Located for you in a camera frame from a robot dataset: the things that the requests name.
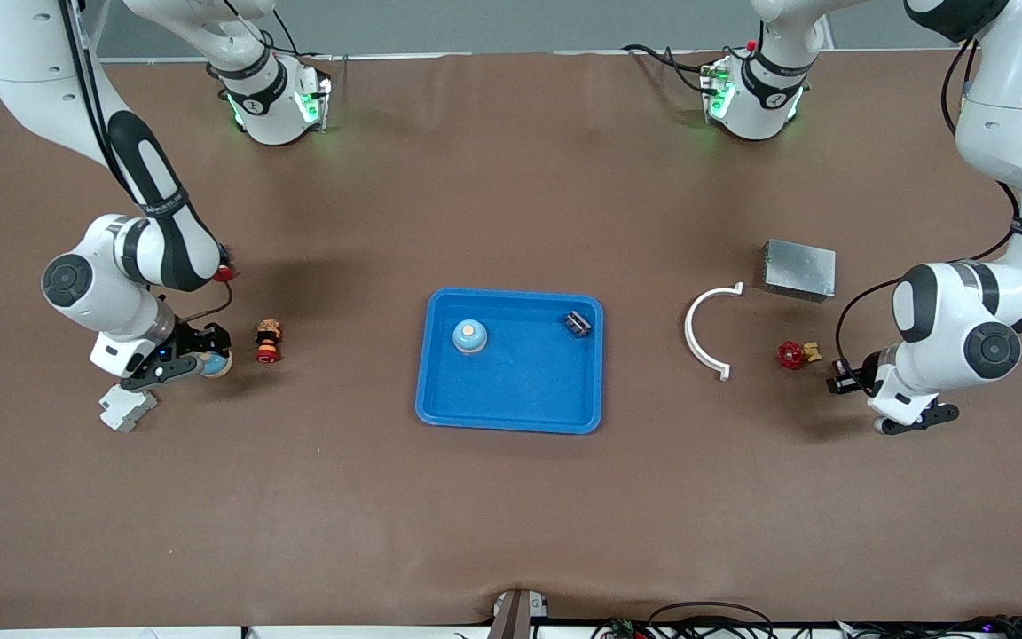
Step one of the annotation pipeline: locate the silver metal power supply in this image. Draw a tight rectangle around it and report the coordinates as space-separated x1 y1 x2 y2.
762 239 837 304

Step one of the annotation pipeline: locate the black cable bundle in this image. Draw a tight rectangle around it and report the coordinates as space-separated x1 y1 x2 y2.
591 602 1022 639

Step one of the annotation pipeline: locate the white half-round pipe clamp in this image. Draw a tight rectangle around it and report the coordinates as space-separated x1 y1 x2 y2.
684 281 745 383

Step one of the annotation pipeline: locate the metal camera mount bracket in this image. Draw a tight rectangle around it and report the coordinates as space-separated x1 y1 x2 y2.
487 589 551 639

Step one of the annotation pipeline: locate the white circuit breaker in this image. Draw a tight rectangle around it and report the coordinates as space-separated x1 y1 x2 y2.
99 383 159 433

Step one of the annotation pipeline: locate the brass valve red handle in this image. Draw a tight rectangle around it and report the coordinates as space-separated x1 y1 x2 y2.
775 340 823 371

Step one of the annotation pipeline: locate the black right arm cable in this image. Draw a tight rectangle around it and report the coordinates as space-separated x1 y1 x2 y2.
59 0 236 326

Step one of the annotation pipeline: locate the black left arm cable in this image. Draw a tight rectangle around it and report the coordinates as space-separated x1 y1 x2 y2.
833 40 1022 378

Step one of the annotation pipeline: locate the blue plastic tray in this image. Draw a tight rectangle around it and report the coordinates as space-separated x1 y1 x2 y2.
414 287 605 436

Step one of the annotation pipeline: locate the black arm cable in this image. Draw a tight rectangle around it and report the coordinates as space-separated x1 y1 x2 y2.
833 40 1022 378
59 0 236 326

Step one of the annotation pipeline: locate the black base power cable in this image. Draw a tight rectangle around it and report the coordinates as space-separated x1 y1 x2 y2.
622 43 716 94

